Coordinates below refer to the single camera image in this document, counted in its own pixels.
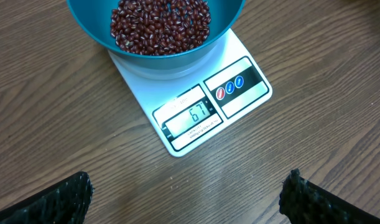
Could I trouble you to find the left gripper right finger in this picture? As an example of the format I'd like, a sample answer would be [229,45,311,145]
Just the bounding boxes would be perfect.
[279,169,380,224]

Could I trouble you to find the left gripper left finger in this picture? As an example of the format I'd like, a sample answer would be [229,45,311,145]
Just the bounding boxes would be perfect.
[0,171,94,224]

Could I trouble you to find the white digital kitchen scale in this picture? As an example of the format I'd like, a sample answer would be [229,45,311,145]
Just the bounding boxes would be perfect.
[110,29,272,157]

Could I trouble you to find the blue metal bowl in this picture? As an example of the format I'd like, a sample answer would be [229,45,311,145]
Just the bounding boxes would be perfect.
[67,0,245,70]

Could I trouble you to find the red beans in bowl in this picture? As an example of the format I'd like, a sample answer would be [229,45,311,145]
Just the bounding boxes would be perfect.
[110,0,211,56]

